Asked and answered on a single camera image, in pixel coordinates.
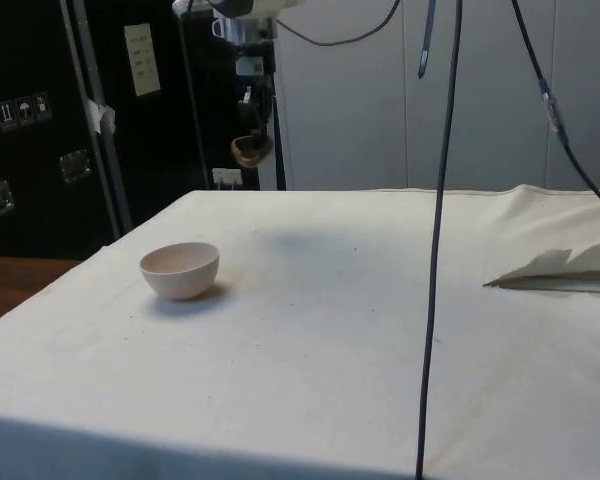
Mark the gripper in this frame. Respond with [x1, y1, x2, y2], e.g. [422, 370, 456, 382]
[234, 41, 277, 147]

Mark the black cable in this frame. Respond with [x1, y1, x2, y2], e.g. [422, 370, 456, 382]
[274, 0, 402, 47]
[413, 0, 464, 480]
[509, 0, 600, 220]

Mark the brown cup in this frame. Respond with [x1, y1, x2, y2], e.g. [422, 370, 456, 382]
[229, 133, 274, 168]

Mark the pale locker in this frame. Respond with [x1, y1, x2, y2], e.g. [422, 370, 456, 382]
[273, 0, 408, 192]
[403, 0, 550, 192]
[546, 0, 600, 192]

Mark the white bowl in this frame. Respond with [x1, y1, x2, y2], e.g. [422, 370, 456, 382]
[139, 241, 222, 302]

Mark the black cabinet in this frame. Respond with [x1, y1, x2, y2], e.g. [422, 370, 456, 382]
[0, 0, 287, 260]

